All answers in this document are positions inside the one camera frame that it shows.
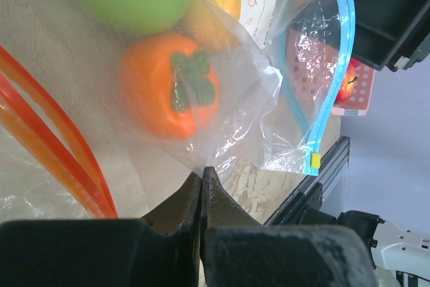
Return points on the zip bag of mixed fruit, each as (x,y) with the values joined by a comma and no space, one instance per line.
(211,80)

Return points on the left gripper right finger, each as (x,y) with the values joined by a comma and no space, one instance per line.
(236,250)

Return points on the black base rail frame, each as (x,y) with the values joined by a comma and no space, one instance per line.
(313,190)

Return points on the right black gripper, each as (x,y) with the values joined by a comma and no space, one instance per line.
(391,33)

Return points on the pink perforated plastic basket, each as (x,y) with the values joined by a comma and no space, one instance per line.
(322,75)

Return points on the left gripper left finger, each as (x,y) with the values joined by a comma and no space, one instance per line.
(158,249)

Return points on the zip bag of red apples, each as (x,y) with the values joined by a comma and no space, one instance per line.
(31,115)

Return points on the red yellow fake apple four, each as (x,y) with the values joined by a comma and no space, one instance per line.
(347,86)

